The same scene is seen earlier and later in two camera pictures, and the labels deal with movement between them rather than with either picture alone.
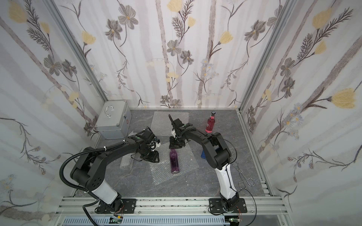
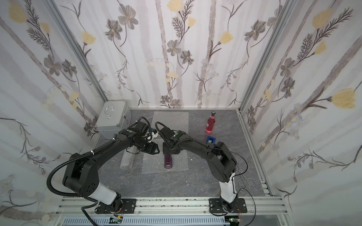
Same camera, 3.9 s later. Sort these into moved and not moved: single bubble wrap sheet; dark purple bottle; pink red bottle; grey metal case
Moved: dark purple bottle
Not moved: single bubble wrap sheet; grey metal case; pink red bottle
